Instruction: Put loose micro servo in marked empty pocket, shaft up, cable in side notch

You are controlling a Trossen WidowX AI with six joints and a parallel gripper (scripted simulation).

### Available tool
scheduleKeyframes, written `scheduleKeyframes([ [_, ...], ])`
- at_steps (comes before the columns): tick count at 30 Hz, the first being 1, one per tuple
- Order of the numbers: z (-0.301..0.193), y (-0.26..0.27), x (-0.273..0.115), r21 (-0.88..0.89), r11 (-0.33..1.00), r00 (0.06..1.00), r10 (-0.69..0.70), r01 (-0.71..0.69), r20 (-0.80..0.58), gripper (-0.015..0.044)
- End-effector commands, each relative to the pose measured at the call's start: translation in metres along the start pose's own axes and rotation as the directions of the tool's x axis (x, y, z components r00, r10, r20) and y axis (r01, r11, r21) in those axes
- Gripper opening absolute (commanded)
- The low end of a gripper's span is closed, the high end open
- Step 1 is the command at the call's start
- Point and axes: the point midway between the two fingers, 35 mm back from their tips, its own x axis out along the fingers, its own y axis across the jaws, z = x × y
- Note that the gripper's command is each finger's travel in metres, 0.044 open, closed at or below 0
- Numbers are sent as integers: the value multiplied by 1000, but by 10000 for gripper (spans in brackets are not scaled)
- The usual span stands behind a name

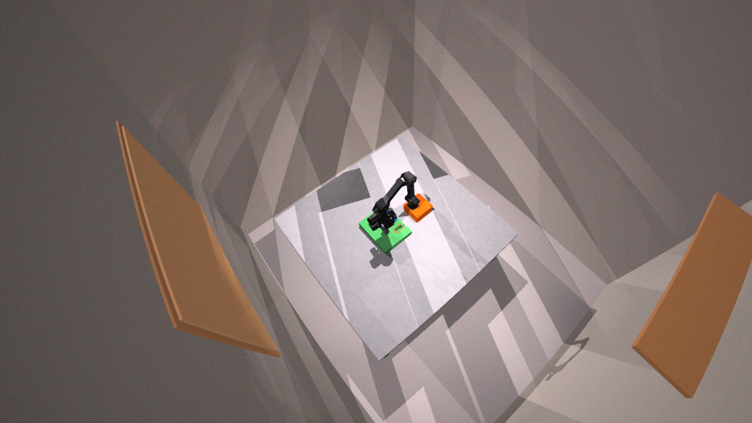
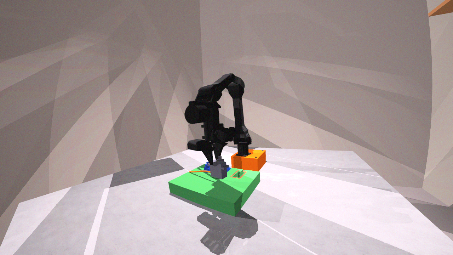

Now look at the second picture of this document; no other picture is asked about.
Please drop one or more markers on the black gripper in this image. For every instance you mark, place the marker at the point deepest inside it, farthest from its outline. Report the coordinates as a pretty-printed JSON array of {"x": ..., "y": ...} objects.
[{"x": 208, "y": 145}]

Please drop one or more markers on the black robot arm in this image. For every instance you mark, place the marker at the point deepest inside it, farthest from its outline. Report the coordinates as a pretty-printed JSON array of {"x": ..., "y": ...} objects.
[{"x": 205, "y": 109}]

